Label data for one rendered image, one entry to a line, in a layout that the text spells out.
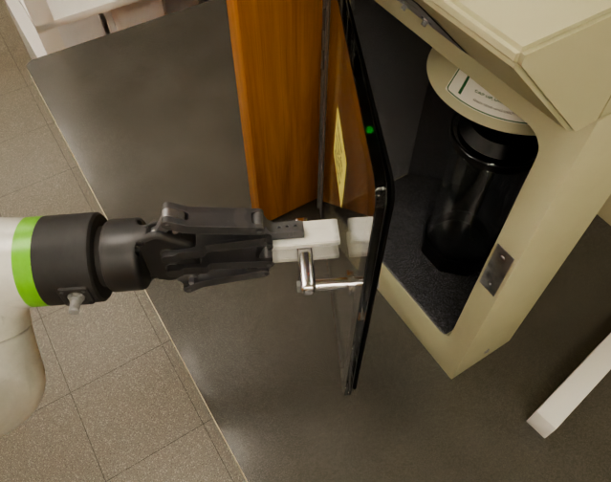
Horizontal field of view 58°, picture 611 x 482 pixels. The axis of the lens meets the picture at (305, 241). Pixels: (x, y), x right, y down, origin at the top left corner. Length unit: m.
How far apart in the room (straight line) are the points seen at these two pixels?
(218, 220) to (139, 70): 0.75
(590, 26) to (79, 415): 1.74
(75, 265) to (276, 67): 0.34
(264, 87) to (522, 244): 0.37
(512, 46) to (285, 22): 0.43
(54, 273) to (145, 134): 0.57
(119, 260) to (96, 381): 1.36
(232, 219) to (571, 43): 0.34
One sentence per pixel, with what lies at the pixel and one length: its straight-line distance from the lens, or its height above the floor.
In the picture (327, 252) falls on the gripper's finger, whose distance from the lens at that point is 0.58.
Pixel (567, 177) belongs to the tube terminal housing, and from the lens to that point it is 0.48.
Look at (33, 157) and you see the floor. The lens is 2.58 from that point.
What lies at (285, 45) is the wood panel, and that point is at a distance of 0.71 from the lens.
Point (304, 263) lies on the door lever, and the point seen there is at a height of 1.21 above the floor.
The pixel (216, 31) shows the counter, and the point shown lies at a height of 0.94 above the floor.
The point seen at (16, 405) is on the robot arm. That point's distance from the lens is 0.65.
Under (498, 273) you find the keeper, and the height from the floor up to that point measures 1.20.
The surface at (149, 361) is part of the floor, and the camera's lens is 1.89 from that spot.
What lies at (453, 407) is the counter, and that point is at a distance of 0.80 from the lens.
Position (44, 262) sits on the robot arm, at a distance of 0.58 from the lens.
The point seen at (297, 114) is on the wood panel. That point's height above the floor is 1.15.
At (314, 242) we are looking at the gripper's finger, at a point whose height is 1.22.
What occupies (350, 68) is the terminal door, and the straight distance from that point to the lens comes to 0.48.
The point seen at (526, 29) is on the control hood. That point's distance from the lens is 0.31.
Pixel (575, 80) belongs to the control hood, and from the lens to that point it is 0.36.
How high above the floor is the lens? 1.67
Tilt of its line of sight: 55 degrees down
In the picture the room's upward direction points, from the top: straight up
